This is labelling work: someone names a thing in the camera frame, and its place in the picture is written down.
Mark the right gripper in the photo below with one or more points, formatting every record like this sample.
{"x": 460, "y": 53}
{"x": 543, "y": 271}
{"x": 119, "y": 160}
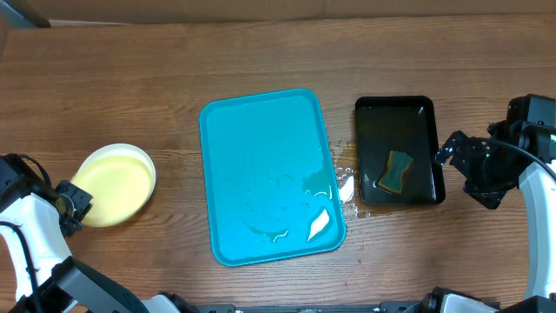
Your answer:
{"x": 459, "y": 156}

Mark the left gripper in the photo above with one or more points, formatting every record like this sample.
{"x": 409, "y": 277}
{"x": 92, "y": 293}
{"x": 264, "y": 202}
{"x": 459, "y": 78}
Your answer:
{"x": 85, "y": 198}

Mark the green rimmed plate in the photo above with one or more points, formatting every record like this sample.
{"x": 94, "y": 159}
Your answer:
{"x": 121, "y": 178}

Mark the yellow green sponge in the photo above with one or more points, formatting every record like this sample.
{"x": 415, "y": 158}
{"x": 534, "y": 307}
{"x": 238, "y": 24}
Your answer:
{"x": 395, "y": 173}

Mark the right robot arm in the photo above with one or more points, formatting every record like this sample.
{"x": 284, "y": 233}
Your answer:
{"x": 518, "y": 153}

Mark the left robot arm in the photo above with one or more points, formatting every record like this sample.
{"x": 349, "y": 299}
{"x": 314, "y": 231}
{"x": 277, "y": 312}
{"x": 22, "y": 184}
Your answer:
{"x": 35, "y": 220}

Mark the black water tray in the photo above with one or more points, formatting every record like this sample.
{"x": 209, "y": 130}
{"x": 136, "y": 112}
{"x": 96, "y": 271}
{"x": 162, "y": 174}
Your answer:
{"x": 403, "y": 123}

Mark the blue plastic tray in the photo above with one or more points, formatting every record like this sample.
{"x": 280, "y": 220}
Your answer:
{"x": 270, "y": 181}

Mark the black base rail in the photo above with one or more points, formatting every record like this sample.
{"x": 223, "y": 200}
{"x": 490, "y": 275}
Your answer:
{"x": 384, "y": 307}

